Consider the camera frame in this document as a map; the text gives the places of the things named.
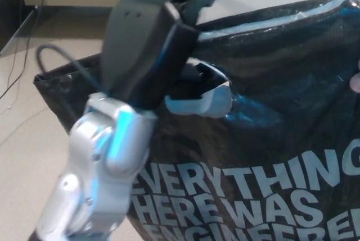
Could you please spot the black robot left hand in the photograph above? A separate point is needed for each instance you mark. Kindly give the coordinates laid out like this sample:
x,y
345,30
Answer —
x,y
132,50

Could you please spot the person bare hand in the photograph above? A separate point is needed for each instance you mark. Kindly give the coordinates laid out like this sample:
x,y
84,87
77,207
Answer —
x,y
356,82

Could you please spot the dark desk with beige panel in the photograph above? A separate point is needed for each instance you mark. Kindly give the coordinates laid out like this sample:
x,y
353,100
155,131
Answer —
x,y
11,5

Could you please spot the black printed plastic bag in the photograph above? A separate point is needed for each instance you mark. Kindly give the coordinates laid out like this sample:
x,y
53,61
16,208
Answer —
x,y
267,111

